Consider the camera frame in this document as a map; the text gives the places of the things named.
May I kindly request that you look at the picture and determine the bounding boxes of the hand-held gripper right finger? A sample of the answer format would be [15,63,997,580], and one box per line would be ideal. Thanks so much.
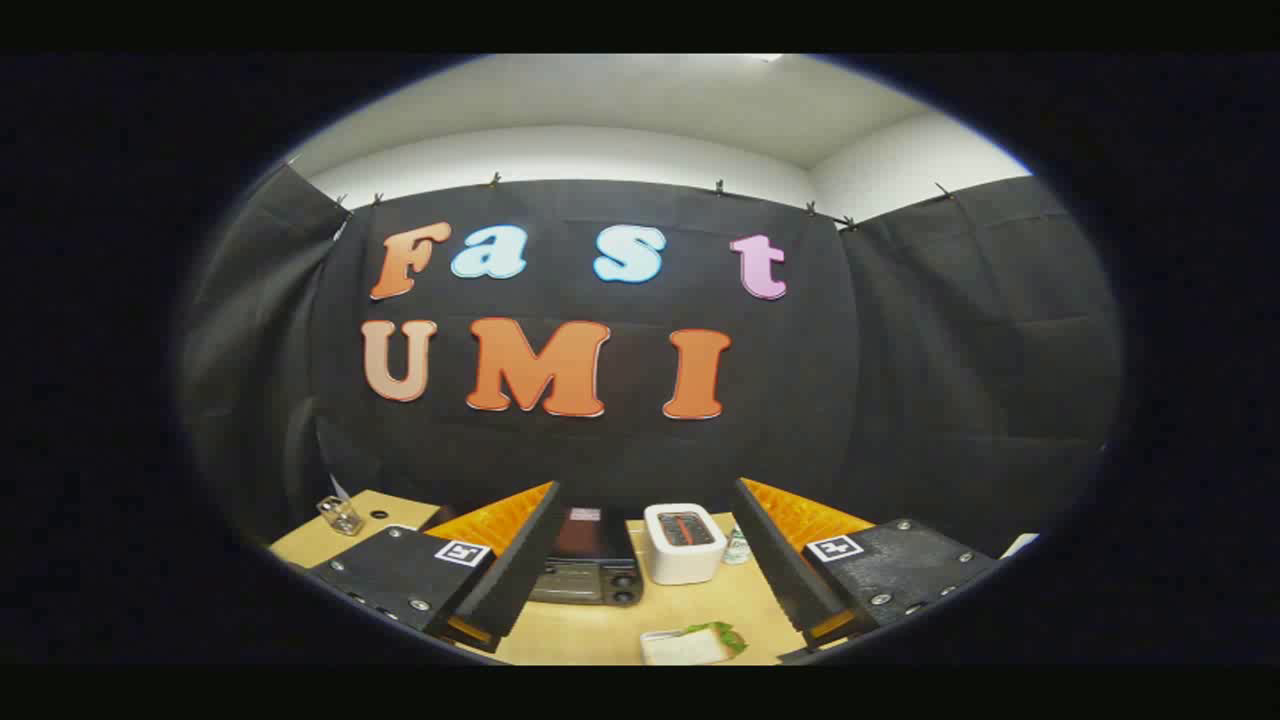
[733,477,1001,656]

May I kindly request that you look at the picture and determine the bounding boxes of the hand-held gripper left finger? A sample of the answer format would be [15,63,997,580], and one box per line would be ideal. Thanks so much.
[308,480,561,653]

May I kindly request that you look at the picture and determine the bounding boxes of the black toaster oven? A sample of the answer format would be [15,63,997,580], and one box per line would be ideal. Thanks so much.
[528,506,643,607]

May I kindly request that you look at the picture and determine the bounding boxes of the lettuce sandwich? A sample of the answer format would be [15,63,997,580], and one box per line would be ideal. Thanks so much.
[645,621,749,666]

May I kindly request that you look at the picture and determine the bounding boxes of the white pop-up toaster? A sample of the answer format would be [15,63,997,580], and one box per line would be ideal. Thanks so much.
[643,502,728,586]

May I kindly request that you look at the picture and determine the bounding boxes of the white rectangular plate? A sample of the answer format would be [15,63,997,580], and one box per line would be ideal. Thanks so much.
[639,627,691,665]

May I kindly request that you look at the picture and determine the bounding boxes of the metal wire basket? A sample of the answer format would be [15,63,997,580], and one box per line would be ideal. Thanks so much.
[317,495,365,537]

